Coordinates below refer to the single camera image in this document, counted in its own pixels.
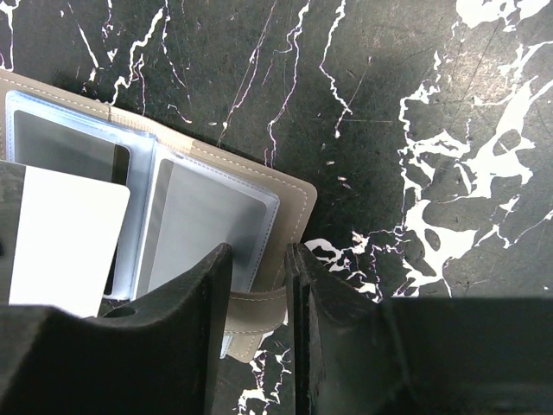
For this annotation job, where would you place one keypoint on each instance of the white plastic card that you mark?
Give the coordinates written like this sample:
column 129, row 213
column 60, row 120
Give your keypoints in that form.
column 65, row 241

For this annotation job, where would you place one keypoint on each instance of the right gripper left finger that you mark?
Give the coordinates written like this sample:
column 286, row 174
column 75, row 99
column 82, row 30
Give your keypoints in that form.
column 156, row 355

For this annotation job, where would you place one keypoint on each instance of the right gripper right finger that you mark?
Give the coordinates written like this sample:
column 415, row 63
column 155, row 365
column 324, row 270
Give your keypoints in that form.
column 429, row 355

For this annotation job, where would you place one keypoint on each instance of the grey card holder wallet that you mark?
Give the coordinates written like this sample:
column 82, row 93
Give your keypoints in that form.
column 185, row 197

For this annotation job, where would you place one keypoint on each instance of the black credit card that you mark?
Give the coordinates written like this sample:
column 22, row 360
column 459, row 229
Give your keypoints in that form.
column 116, row 216

